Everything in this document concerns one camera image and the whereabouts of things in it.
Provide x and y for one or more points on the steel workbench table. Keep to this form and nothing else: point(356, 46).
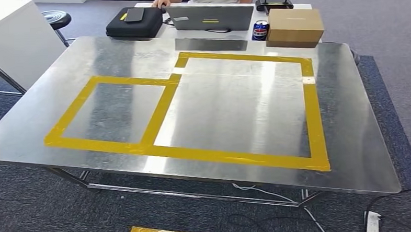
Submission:
point(119, 56)

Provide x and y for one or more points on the person's right hand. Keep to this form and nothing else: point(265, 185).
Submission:
point(161, 2)

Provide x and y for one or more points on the white power strip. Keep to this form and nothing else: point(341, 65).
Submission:
point(373, 222)

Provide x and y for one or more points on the dark phone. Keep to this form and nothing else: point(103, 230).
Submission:
point(134, 14)

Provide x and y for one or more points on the brown cardboard box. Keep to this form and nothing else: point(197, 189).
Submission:
point(293, 26)

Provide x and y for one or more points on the blue cola can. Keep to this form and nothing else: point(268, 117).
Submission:
point(260, 31)

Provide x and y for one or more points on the person's left forearm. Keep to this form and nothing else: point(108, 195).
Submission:
point(246, 0)

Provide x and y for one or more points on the black handheld controller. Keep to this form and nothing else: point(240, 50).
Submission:
point(273, 4)

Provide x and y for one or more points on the black zip case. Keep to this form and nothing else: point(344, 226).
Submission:
point(132, 30)

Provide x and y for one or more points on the grey laptop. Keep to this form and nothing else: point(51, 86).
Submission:
point(210, 18)

